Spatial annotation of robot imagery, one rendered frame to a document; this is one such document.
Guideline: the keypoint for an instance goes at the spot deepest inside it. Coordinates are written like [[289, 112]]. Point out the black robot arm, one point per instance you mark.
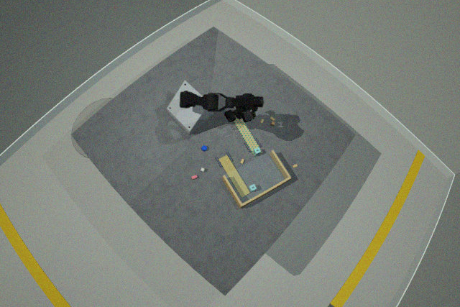
[[210, 102]]

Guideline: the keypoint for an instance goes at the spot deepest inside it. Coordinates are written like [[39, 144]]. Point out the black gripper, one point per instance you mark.
[[230, 115]]

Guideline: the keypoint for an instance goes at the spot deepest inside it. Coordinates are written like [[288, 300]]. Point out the yellow strip with teal polka dots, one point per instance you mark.
[[247, 135]]

